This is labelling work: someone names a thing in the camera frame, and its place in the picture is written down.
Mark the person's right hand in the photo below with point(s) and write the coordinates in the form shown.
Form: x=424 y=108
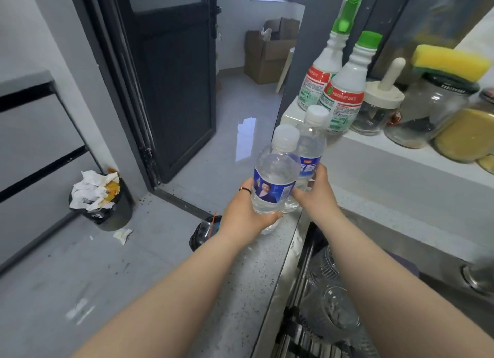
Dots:
x=320 y=199

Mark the person's left hand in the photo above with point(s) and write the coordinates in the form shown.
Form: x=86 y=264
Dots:
x=239 y=220

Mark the person's left thumb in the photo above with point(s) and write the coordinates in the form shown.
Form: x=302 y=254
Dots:
x=268 y=217

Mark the person's right thumb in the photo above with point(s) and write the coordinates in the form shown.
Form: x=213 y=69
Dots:
x=299 y=195

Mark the water bottle with portrait label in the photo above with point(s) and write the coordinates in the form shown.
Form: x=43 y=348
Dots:
x=274 y=168

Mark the water bottle with blue label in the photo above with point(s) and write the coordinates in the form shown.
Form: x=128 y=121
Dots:
x=312 y=145

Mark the person's left forearm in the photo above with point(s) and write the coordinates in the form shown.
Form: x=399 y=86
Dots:
x=173 y=300

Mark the person's right forearm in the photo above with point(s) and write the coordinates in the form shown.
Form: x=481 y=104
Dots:
x=386 y=288

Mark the orange stick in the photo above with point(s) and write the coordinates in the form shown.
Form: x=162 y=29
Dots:
x=213 y=219

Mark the black bin with bag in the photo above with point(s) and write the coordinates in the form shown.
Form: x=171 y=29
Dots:
x=202 y=234

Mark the small clear glass cup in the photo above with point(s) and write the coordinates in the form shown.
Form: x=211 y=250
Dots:
x=328 y=259

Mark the large clear glass cup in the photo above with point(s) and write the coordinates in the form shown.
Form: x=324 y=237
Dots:
x=335 y=311

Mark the glass jar with white lid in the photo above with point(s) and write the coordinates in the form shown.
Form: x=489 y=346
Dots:
x=376 y=107

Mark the white bottle with green cap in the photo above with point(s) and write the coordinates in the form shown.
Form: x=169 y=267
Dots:
x=347 y=87

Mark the white leaning board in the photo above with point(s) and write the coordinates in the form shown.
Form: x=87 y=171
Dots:
x=285 y=70

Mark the white spray bottle green trigger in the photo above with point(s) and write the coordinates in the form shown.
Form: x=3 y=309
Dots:
x=328 y=60

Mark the large open cardboard box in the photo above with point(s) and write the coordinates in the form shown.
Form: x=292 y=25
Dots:
x=266 y=60

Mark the crumpled white tissue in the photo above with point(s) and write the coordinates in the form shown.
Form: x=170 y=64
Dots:
x=122 y=235

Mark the glass jar with black lid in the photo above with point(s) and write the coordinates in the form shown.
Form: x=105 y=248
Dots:
x=424 y=111

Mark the grey trash bin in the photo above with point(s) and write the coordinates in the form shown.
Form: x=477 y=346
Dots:
x=115 y=215

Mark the dark grey door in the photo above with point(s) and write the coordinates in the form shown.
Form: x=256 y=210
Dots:
x=173 y=80

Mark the small open cardboard box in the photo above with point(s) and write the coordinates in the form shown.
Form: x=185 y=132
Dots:
x=287 y=28

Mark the glass jar with yellow contents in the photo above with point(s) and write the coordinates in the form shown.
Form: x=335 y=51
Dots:
x=467 y=134

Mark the crumpled white tissues in bin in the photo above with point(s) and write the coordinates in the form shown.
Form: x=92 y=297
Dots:
x=90 y=192

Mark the yellow and green sponge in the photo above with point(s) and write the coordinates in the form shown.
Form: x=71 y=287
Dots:
x=447 y=60

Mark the metal sink drain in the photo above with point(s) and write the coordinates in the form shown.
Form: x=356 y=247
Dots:
x=480 y=279

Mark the grey shelf with black frame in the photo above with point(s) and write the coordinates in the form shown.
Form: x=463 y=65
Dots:
x=34 y=138

